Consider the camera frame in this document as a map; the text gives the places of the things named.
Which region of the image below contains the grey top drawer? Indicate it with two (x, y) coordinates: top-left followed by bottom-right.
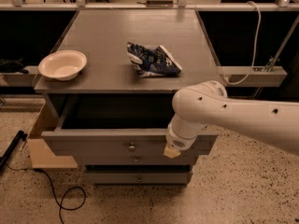
(41, 95), (219, 158)

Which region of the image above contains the grey drawer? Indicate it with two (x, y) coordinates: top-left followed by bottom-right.
(84, 168), (192, 185)
(41, 95), (219, 158)
(75, 155), (196, 165)

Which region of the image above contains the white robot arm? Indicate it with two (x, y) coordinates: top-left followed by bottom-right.
(164, 81), (299, 158)

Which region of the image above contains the grey middle drawer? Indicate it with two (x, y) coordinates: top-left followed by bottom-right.
(75, 155), (196, 165)

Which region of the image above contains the grey bottom drawer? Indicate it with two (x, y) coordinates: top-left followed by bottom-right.
(84, 168), (192, 185)

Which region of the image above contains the blue white chip bag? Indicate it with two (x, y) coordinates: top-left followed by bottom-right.
(127, 42), (182, 77)

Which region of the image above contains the cardboard box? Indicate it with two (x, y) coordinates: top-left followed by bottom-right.
(27, 105), (78, 169)

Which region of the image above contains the white plastic bowl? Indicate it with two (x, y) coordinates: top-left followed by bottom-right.
(38, 50), (87, 81)

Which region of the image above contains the black rod on floor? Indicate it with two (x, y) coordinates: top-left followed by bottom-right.
(0, 130), (27, 172)

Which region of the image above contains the black cloth object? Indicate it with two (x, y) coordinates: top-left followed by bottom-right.
(0, 59), (29, 74)

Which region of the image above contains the white cable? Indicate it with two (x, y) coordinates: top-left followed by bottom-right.
(222, 0), (263, 87)

